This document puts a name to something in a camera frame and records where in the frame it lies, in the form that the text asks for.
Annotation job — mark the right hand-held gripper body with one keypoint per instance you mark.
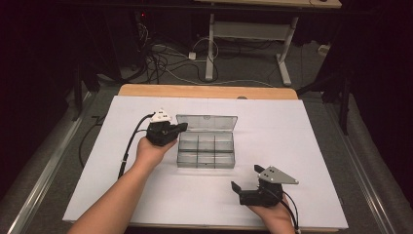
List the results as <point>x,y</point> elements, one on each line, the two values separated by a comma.
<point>266,195</point>

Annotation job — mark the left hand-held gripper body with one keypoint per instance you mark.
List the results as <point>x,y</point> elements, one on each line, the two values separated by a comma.
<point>160,131</point>

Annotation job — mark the clear grey compartment box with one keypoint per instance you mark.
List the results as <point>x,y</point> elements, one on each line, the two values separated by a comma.
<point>206,146</point>

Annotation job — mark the person's right hand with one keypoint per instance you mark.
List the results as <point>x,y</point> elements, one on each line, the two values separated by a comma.
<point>276,214</point>

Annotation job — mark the person's left hand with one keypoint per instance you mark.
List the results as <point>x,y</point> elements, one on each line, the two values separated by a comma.
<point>151,154</point>

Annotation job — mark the white foam board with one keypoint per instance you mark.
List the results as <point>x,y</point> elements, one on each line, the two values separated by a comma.
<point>181,195</point>

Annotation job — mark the white power adapter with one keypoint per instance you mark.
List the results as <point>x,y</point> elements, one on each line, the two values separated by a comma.
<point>192,56</point>

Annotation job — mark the black metal stand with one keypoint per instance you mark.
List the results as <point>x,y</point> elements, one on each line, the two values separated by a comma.
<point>344,97</point>
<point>78,91</point>

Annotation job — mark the black device with red light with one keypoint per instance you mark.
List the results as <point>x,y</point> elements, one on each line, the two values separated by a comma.
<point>130,39</point>

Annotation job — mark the small white floor box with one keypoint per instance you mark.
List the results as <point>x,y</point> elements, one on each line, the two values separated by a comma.
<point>323,49</point>

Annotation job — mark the grey metal floor rail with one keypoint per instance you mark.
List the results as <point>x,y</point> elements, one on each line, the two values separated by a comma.
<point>48,169</point>
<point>360,169</point>

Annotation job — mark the white metal frame desk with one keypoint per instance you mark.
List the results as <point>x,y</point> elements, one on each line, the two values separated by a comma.
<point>250,31</point>

